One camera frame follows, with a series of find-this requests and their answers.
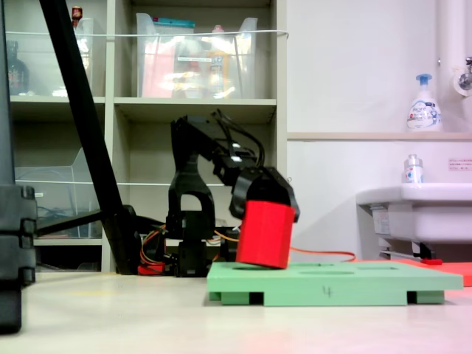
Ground black tripod brace bar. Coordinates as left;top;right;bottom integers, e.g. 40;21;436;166
36;209;106;237

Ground white shelf guard cord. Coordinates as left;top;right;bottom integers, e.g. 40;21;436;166
5;29;289;40
14;176;293;187

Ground small clear silver-capped bottle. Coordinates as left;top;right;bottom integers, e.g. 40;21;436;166
401;153;425;184

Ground metal faucet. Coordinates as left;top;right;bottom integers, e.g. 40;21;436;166
452;56;472;97

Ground dark glass bottle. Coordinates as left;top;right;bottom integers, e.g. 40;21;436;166
5;40;30;97

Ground white sink basin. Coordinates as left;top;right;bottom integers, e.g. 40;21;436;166
355;183;472;259

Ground green shape sorting board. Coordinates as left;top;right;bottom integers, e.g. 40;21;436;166
206;260;464;307

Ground tall clear plastic container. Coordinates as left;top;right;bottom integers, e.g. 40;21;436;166
51;16;97;97

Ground black tripod leg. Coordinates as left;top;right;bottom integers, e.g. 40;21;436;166
38;0;143;276
0;0;16;187

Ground low clear plastic bin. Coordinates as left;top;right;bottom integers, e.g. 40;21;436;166
14;147;103;239

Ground pink refill pouch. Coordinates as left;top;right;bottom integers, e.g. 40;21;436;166
142;40;176;99

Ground large clear storage bin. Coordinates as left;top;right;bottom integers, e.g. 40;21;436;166
135;13;259;100

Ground teal-topped box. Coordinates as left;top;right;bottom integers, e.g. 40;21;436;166
152;16;196;30

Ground orange and black wire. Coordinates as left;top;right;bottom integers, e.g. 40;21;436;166
212;228;357;263

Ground beige shelf unit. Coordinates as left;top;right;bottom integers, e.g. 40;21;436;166
0;0;288;274

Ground red octagonal pillar block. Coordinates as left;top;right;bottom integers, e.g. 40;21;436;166
235;200;296;269

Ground white blue pump soap bottle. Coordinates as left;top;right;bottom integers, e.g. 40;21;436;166
406;73;443;133

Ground black gripper motor wires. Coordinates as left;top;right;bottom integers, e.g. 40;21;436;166
239;127;267;169

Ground yellow refill pouch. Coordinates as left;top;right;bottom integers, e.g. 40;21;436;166
205;51;232;97

